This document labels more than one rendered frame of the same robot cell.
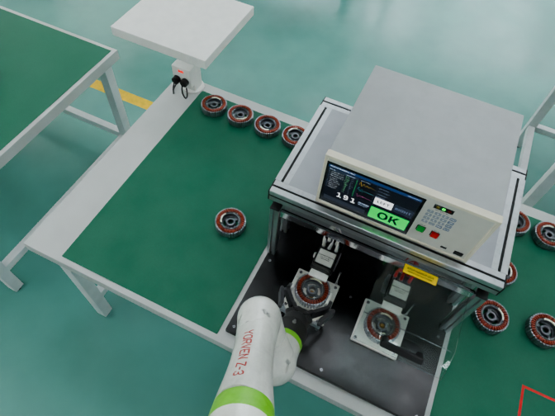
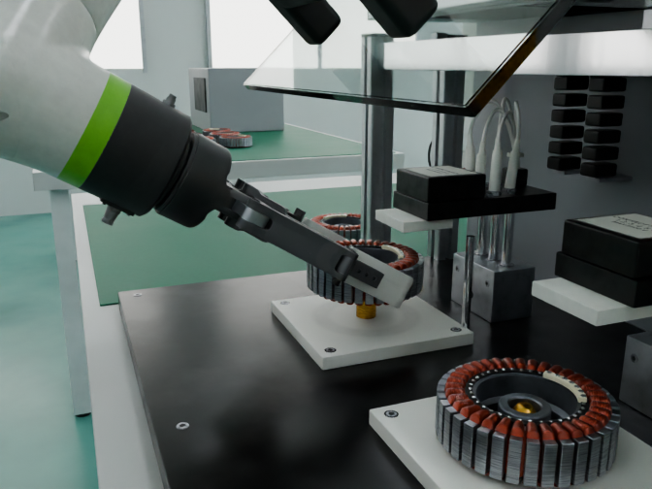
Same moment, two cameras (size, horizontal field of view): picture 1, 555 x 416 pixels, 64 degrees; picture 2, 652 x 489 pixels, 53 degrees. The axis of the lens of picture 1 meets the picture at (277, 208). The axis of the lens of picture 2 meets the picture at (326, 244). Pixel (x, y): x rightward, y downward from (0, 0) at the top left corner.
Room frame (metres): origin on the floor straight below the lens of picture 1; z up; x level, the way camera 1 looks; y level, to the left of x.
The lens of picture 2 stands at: (0.14, -0.56, 1.02)
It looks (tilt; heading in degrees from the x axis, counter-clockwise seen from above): 15 degrees down; 48
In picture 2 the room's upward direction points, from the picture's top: straight up
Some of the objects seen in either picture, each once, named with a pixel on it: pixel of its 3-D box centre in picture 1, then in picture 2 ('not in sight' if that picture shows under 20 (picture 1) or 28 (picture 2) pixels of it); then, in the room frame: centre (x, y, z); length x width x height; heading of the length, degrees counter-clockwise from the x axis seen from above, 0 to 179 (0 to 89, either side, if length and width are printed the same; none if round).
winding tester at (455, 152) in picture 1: (418, 158); not in sight; (0.83, -0.38, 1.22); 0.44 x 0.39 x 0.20; 69
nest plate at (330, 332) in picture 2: (310, 295); (366, 320); (0.57, -0.14, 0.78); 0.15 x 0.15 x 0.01; 69
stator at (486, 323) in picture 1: (490, 316); not in sight; (0.57, -0.74, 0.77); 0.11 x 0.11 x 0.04
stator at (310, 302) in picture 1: (312, 290); (365, 270); (0.57, -0.14, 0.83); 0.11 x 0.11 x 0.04
